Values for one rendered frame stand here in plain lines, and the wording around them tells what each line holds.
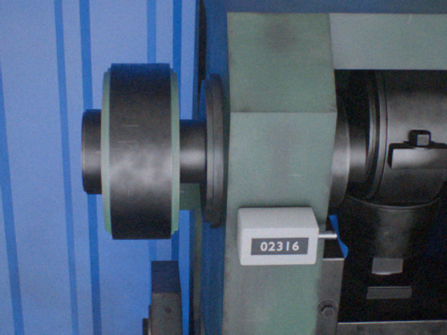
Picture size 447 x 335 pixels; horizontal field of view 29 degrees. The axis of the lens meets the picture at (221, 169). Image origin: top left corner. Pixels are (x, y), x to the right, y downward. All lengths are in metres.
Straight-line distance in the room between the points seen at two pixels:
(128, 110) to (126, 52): 1.23
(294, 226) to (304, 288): 0.10
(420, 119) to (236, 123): 0.21
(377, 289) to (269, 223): 0.24
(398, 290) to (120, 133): 0.37
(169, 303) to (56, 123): 0.82
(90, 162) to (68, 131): 1.24
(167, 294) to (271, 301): 0.59
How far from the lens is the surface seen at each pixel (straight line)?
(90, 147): 0.89
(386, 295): 1.01
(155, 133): 0.84
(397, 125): 0.88
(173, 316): 1.44
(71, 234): 2.27
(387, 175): 0.90
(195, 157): 0.90
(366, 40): 0.84
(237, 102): 0.78
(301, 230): 0.79
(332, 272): 0.88
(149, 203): 0.85
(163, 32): 2.03
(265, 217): 0.80
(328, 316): 0.90
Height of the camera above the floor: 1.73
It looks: 27 degrees down
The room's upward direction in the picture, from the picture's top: 2 degrees clockwise
